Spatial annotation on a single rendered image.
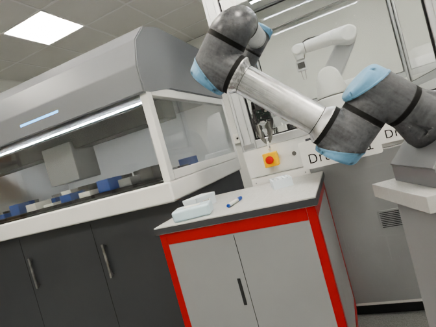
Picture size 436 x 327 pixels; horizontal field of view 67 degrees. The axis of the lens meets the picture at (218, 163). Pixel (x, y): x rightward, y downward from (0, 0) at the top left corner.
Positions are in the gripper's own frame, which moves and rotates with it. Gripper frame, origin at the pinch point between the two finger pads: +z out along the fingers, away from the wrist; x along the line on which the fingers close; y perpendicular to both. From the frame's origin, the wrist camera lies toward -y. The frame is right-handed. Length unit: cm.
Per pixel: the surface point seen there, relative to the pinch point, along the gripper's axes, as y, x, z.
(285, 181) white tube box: 4.6, 2.3, 19.0
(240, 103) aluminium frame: -27.7, -5.4, -21.9
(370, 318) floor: -15, 28, 97
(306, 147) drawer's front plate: 14.0, 12.6, 6.7
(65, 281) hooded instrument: -51, -136, 51
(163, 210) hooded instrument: -26, -59, 21
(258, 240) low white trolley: 31.5, -15.2, 32.4
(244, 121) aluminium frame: -27.6, -5.5, -12.5
